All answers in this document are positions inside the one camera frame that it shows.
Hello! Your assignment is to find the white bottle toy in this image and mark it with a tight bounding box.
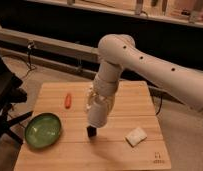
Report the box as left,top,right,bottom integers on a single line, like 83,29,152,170
86,85,94,112

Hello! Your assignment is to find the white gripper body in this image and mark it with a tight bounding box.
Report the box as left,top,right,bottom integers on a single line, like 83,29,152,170
91,80,117,108

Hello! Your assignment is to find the black cable on floor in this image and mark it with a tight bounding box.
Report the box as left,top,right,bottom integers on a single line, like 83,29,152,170
20,40,37,80

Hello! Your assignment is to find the black camera tripod stand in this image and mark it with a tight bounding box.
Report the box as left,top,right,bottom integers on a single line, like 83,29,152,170
0,57,32,144

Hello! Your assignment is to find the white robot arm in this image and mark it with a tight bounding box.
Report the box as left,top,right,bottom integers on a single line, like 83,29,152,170
93,34,203,116

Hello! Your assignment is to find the white sponge block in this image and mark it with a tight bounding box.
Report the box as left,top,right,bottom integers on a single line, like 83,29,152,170
125,127,147,147

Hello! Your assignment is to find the green bowl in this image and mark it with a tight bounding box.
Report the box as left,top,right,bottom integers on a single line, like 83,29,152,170
24,113,62,149

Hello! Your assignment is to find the orange carrot toy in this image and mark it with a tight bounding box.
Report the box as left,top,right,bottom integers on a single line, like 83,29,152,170
64,93,72,109

